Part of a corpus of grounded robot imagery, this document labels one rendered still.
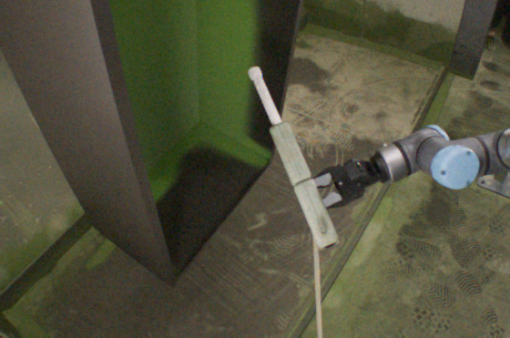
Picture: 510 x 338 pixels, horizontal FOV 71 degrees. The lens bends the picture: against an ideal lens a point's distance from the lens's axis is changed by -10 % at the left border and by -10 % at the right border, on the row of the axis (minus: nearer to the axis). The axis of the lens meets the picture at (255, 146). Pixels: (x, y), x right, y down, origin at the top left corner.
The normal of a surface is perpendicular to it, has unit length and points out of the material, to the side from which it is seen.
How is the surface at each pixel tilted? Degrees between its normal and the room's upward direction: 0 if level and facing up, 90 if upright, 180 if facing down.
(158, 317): 0
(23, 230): 57
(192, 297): 0
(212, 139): 12
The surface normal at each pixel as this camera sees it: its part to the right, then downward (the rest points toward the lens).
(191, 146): 0.07, -0.61
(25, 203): 0.63, -0.07
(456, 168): -0.01, 0.26
